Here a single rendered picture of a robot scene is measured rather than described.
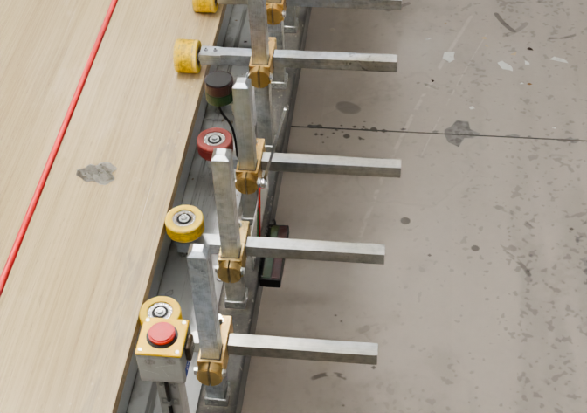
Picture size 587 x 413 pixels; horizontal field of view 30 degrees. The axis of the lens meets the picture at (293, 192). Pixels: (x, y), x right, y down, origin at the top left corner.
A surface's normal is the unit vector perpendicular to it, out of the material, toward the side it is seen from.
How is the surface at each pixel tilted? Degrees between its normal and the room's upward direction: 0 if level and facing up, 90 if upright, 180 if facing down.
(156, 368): 90
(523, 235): 0
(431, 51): 0
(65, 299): 0
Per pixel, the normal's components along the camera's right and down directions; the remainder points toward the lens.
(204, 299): -0.11, 0.69
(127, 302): -0.04, -0.72
